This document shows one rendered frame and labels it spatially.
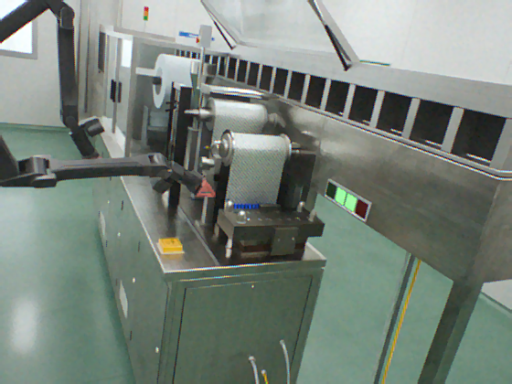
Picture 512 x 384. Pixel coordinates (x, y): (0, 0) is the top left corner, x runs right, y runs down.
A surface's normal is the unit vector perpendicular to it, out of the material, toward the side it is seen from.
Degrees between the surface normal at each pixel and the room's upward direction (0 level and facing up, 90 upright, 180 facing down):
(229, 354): 90
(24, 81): 90
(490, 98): 90
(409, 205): 90
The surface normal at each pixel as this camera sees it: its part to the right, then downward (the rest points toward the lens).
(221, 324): 0.42, 0.36
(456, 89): -0.89, -0.01
